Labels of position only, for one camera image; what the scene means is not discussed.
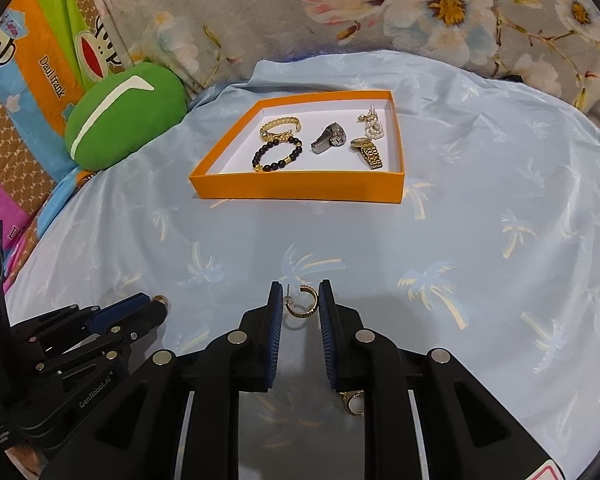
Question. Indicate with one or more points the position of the grey floral blanket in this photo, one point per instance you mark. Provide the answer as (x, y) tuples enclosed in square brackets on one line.
[(360, 15)]

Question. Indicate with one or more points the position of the orange cardboard box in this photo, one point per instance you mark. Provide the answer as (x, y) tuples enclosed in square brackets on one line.
[(300, 187)]

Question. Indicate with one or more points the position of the green round cushion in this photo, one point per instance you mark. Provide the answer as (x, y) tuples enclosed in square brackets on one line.
[(125, 115)]

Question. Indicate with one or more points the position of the colourful cartoon printed blanket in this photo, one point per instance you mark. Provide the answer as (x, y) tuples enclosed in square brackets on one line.
[(30, 75)]

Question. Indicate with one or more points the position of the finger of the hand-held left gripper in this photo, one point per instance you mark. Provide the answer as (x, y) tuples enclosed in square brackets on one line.
[(140, 325), (120, 312)]

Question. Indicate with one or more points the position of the light blue palm-print sheet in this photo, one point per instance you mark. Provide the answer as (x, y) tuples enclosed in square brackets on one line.
[(480, 260)]

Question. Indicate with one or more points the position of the silver wristwatch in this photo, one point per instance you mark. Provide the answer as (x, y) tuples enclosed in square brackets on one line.
[(330, 137)]

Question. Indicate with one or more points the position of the gold wristwatch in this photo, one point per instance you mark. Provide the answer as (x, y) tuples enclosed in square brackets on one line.
[(370, 152)]

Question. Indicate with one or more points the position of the wide gold hoop earring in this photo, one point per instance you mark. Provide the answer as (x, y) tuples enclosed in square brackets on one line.
[(161, 302)]

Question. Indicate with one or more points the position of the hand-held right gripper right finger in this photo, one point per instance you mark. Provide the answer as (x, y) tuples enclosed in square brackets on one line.
[(328, 345)]

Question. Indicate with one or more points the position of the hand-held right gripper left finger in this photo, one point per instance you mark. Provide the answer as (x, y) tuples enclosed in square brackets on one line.
[(276, 340)]

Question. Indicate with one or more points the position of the thin gold hoop earring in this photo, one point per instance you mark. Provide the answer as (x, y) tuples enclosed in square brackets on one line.
[(307, 310)]

